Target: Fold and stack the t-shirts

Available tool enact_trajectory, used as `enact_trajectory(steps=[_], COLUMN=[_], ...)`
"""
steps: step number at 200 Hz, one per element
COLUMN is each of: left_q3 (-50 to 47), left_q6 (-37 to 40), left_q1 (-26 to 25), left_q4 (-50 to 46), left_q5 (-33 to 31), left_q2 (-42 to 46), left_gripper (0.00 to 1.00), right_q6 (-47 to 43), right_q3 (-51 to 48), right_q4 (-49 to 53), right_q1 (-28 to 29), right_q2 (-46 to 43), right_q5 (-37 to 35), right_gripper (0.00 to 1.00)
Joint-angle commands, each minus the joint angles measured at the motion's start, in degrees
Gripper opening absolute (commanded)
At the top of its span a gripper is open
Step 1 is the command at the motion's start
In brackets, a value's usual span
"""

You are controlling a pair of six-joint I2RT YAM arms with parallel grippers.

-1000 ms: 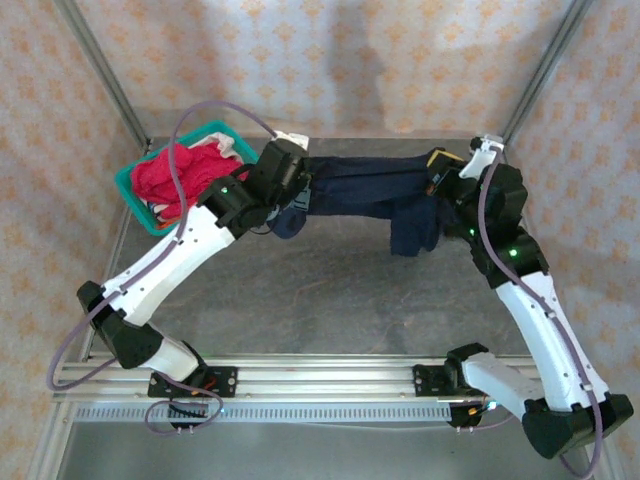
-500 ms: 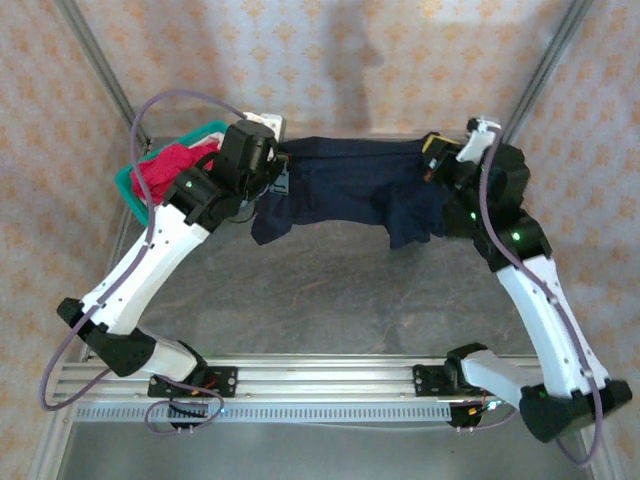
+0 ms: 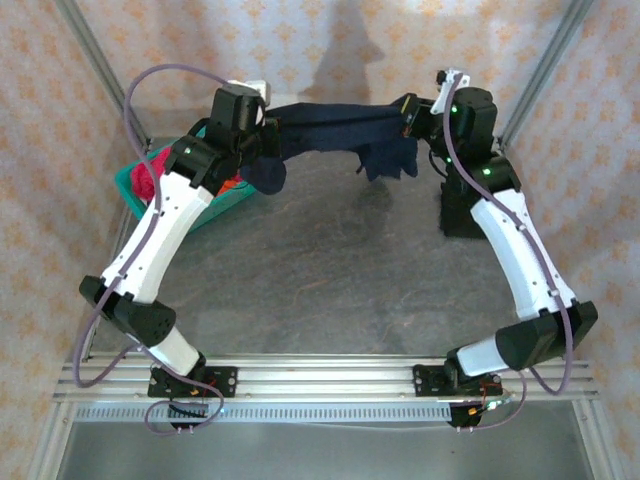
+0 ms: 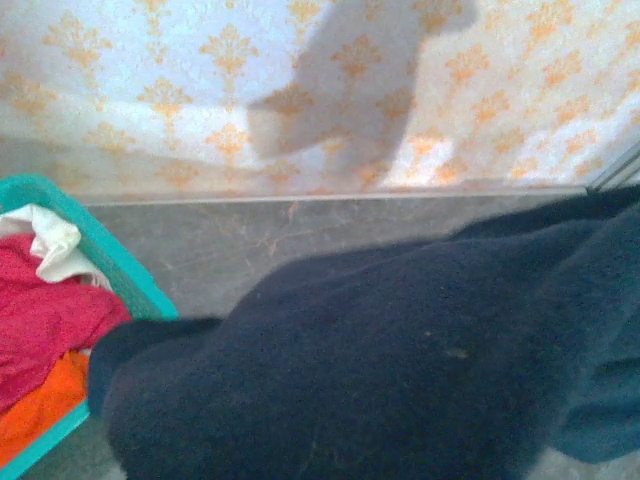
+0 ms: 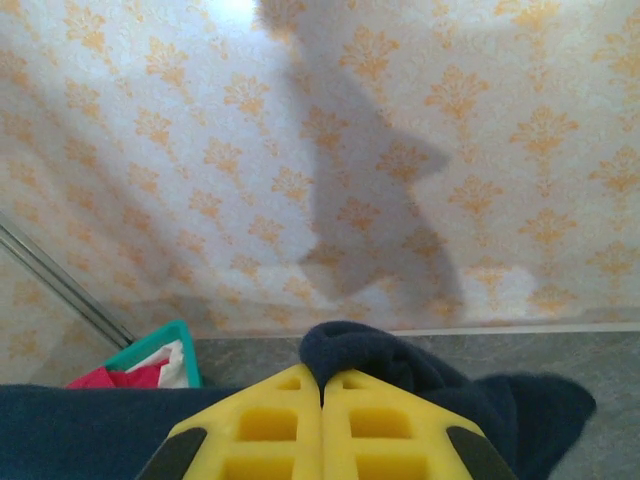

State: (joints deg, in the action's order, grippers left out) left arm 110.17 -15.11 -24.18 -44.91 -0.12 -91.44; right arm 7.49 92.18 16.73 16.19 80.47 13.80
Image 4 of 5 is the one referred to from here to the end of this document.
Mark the navy blue t-shirt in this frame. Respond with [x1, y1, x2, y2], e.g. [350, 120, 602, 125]
[87, 184, 640, 480]

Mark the teal plastic basket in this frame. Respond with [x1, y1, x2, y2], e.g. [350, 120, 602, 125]
[0, 173, 180, 480]

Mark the white t-shirt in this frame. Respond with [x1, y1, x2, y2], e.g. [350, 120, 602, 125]
[0, 204, 109, 291]

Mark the crimson red t-shirt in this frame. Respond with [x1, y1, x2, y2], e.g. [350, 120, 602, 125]
[0, 233, 134, 416]

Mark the orange t-shirt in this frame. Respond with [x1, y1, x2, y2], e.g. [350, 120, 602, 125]
[0, 349, 95, 464]

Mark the aluminium frame post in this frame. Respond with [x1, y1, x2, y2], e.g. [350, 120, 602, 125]
[588, 144, 640, 194]

